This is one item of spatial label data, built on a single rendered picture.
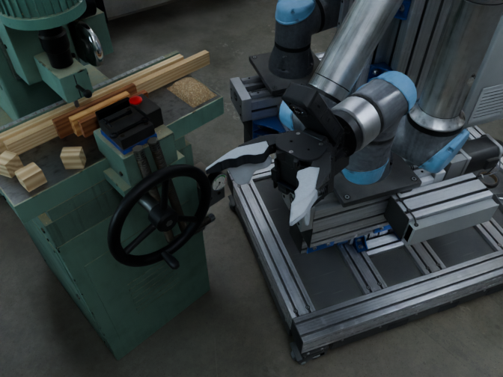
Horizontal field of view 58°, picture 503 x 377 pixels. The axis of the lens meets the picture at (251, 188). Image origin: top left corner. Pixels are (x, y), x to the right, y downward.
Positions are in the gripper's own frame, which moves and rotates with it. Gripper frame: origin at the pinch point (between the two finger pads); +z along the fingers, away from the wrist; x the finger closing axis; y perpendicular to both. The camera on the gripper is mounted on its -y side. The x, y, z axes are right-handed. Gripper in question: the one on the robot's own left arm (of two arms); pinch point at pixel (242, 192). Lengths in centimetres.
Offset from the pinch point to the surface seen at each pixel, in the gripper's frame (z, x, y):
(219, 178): -34, 54, 49
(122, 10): -142, 297, 80
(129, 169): -6, 48, 25
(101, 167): -4, 58, 28
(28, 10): -4, 63, -9
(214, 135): -96, 140, 106
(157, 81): -32, 72, 22
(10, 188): 15, 64, 25
